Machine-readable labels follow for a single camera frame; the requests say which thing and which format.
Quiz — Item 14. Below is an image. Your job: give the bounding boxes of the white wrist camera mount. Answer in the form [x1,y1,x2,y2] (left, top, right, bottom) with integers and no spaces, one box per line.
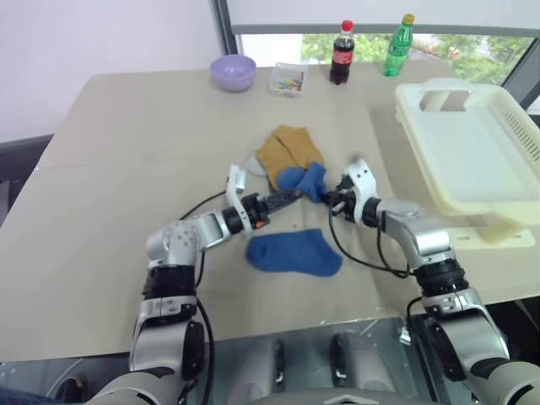
[342,159,378,225]
[226,165,255,232]

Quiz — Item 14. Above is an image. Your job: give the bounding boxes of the purple plastic bowl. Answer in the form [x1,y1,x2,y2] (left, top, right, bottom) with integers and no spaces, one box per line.
[209,54,258,94]

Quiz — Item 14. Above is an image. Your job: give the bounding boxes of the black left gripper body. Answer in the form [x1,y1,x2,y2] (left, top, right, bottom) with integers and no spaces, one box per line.
[247,192,276,231]

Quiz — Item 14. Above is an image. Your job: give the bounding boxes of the white basket stand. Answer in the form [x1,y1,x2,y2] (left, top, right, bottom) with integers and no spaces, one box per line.
[450,227,537,259]

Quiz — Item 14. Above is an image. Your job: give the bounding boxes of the grey window post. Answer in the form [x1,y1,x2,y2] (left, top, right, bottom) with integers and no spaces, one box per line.
[208,0,242,69]

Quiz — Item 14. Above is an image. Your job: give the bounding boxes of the blue jeans leg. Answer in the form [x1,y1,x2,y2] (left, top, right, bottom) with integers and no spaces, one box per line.
[0,381,58,405]

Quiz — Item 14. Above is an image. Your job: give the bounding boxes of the white roller blind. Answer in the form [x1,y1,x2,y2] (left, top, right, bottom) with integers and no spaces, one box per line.
[226,0,540,38]

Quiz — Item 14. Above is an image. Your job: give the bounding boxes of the dark shoe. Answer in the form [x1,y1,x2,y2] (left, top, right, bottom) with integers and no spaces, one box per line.
[57,376,89,398]

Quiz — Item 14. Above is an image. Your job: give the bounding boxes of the cream plastic basket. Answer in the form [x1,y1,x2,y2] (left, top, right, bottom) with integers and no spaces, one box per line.
[392,78,540,246]

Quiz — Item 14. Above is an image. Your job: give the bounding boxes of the light grey sock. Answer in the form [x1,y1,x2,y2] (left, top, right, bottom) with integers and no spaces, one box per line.
[244,153,267,176]

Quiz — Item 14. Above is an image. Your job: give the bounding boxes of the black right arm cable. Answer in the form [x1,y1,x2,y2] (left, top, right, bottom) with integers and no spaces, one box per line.
[327,208,424,326]

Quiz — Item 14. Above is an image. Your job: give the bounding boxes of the cola bottle with red cap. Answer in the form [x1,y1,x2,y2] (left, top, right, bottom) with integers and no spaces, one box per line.
[328,19,357,86]

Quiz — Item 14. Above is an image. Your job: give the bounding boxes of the green bottle with yellow cap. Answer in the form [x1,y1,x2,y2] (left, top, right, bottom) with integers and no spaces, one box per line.
[381,13,417,78]

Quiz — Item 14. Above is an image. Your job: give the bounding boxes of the dark grey chair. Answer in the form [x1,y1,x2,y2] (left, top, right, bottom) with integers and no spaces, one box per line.
[0,133,57,231]

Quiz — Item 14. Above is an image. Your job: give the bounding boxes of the clear box with colourful clips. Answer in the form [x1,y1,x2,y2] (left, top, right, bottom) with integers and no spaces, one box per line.
[267,62,311,100]

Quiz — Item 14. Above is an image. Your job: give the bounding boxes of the blue sock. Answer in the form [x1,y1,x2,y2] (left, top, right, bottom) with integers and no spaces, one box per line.
[246,228,343,280]
[276,161,329,204]

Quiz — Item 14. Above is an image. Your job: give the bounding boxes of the mustard yellow sock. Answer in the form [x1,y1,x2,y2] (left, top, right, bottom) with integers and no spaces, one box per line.
[272,124,327,170]
[255,133,299,192]

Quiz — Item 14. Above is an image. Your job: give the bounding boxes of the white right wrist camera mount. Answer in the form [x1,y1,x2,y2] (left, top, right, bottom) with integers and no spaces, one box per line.
[342,159,378,225]

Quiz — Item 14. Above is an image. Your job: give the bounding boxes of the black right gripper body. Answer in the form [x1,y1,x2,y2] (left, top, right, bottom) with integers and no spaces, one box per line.
[335,174,359,224]

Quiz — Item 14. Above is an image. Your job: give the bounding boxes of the grey robot torso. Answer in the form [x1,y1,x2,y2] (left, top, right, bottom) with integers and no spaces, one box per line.
[248,378,427,405]

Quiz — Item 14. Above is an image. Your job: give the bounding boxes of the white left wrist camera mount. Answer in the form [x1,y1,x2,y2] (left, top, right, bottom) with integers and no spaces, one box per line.
[226,165,255,232]

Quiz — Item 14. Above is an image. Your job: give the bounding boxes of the dark rounded bar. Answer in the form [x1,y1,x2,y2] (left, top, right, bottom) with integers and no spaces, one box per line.
[273,337,289,386]
[330,332,352,381]

